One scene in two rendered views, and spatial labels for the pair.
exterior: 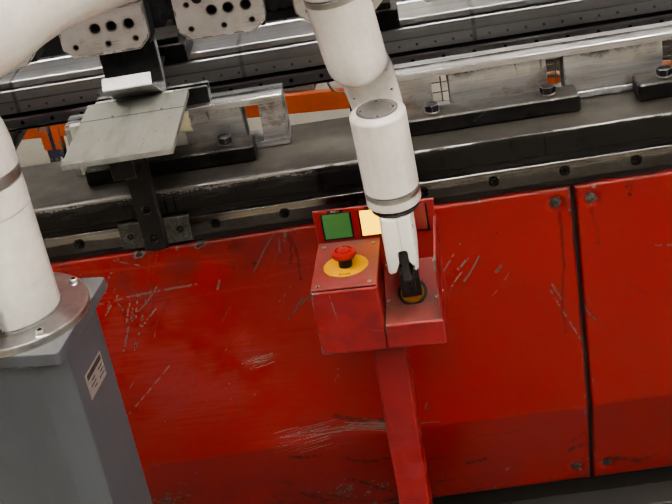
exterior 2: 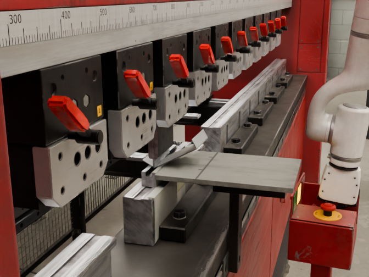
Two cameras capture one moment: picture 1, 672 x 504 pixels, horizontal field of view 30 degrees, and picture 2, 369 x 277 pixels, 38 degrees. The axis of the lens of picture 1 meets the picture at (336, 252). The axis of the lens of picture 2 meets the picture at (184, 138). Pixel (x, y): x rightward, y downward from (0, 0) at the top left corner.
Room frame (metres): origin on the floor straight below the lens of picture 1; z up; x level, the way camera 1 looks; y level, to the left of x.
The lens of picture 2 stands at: (1.84, 1.31, 1.34)
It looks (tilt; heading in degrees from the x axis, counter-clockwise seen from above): 15 degrees down; 282
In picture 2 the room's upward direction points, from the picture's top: straight up
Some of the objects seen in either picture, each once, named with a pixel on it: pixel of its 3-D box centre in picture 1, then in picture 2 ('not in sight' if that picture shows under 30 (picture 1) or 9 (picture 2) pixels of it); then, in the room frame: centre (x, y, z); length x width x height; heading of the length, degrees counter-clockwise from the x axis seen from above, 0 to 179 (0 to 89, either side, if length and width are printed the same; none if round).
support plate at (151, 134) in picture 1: (128, 128); (230, 169); (1.97, 0.30, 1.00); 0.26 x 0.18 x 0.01; 176
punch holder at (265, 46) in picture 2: not in sight; (256, 33); (2.03, -0.88, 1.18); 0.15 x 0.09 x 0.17; 86
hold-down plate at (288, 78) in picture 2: not in sight; (284, 80); (1.92, -1.50, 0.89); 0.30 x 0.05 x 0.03; 86
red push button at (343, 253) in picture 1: (344, 259); (328, 210); (1.76, -0.01, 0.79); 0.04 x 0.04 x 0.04
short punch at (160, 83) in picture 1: (133, 69); (161, 139); (2.12, 0.29, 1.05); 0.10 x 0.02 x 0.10; 86
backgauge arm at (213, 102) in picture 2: not in sight; (179, 108); (2.40, -1.08, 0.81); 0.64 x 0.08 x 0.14; 176
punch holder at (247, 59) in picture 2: not in sight; (237, 42); (2.06, -0.48, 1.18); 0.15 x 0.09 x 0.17; 86
